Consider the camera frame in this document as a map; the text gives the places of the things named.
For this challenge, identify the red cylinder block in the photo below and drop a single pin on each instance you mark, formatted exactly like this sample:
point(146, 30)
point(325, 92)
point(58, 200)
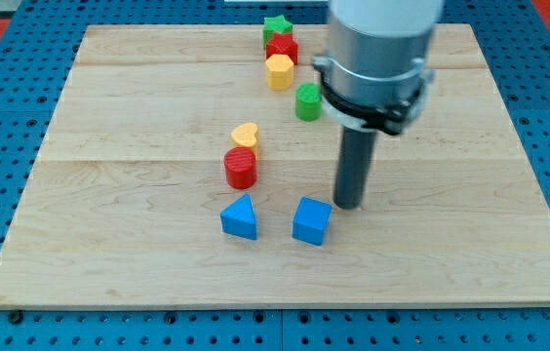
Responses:
point(240, 167)

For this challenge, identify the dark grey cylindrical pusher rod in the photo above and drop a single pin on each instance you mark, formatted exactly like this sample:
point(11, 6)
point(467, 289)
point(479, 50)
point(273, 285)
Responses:
point(354, 161)

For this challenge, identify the blue triangular prism block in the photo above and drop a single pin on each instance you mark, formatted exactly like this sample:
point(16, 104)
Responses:
point(239, 218)

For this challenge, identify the yellow hexagon block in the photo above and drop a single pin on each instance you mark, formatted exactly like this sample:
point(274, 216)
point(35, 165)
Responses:
point(279, 72)

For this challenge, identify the green star block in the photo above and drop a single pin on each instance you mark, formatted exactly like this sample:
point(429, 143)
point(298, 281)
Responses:
point(271, 25)

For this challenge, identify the green cylinder block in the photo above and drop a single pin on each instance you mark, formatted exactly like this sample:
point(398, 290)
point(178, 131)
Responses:
point(308, 102)

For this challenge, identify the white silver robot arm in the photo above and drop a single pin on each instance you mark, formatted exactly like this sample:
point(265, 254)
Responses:
point(373, 79)

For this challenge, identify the wooden board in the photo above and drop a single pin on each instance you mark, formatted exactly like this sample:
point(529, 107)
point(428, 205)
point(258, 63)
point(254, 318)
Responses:
point(122, 207)

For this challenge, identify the blue cube block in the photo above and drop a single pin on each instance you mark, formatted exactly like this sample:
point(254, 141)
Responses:
point(311, 221)

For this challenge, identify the yellow heart block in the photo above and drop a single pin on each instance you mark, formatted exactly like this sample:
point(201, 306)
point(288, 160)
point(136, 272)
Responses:
point(247, 136)

